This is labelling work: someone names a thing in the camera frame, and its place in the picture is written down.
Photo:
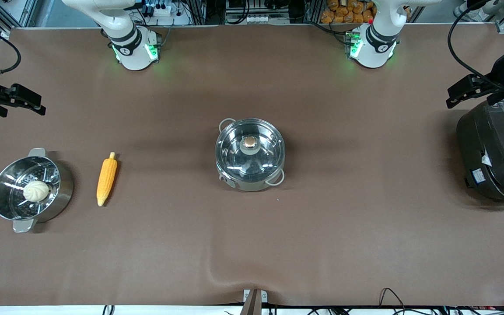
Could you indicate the glass pot lid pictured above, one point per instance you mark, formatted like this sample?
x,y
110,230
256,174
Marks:
x,y
250,144

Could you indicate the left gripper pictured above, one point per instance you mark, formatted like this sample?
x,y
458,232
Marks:
x,y
500,73

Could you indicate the long white power strip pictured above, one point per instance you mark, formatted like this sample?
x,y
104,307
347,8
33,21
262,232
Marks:
x,y
260,19

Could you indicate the white power strip with plugs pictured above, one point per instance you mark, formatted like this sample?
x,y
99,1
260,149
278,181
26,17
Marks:
x,y
160,12

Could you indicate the yellow corn cob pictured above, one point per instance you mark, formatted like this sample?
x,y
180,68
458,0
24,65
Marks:
x,y
106,179

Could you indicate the black rice cooker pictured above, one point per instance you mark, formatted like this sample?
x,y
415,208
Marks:
x,y
497,153

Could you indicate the white steamed bun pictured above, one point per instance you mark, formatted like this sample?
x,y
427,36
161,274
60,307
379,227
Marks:
x,y
36,191

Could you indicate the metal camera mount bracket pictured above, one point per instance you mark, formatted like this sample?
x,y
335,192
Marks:
x,y
254,302

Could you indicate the stainless steel cooking pot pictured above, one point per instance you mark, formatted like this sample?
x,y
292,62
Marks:
x,y
252,186

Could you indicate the stainless steel steamer pot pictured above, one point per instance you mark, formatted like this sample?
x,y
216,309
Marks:
x,y
61,192

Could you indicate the bag of orange bread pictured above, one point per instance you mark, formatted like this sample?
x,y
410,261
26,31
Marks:
x,y
344,13

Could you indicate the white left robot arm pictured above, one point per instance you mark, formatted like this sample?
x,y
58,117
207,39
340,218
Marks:
x,y
376,48

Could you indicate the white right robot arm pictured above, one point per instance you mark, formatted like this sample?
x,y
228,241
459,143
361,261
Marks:
x,y
131,48

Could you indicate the brown table mat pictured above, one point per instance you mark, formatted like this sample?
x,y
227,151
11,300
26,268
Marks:
x,y
322,240

